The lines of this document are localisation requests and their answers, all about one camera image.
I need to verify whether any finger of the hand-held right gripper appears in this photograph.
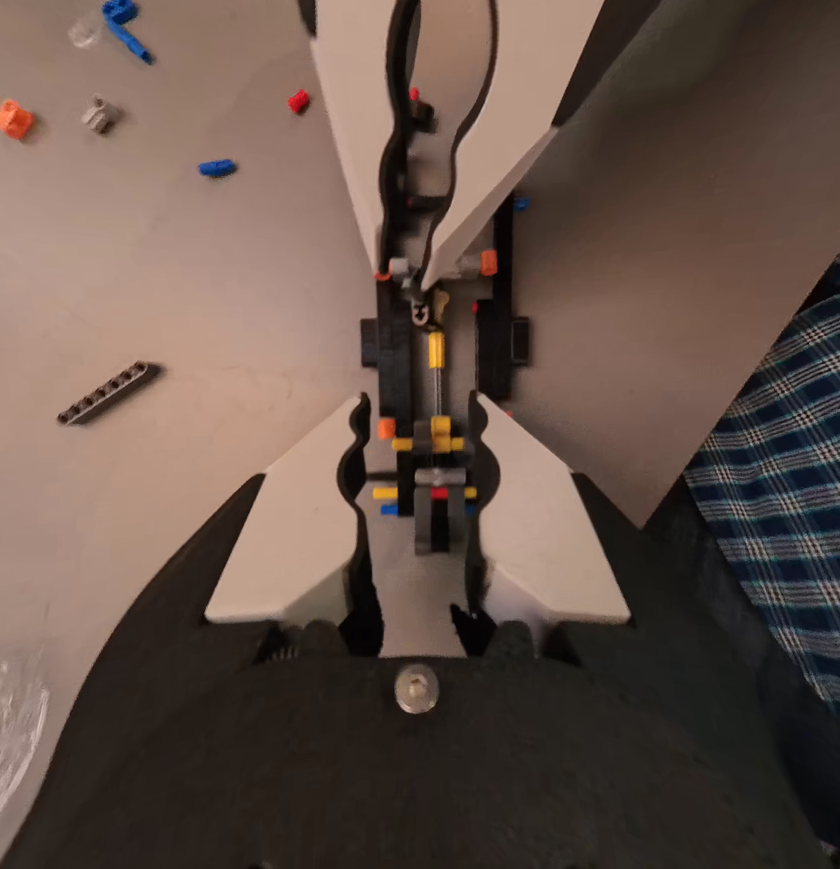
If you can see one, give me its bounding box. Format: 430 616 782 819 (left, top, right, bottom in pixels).
308 0 422 276
420 0 608 291

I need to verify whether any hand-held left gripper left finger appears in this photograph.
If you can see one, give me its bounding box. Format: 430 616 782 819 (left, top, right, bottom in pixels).
203 392 387 658

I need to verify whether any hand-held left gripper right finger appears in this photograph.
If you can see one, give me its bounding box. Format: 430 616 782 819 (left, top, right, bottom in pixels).
449 390 632 658

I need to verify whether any black lego technic assembly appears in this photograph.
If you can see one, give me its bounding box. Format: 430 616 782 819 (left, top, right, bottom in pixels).
360 192 532 556

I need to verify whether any blue angled lego piece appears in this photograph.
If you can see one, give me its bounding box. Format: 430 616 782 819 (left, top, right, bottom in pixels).
100 0 156 67

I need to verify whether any grey lego beam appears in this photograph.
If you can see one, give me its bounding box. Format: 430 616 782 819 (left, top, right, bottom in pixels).
57 361 163 427

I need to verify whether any light grey lego connector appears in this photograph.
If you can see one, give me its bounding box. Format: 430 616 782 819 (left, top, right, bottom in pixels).
81 95 122 134

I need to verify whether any orange lego piece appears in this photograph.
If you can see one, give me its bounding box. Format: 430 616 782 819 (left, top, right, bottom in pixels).
0 98 35 140

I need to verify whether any blue plaid shirt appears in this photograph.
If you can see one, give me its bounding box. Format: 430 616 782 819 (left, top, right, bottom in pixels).
684 234 840 721

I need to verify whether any clear plastic bag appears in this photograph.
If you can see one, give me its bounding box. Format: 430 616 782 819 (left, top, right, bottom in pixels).
0 652 51 826

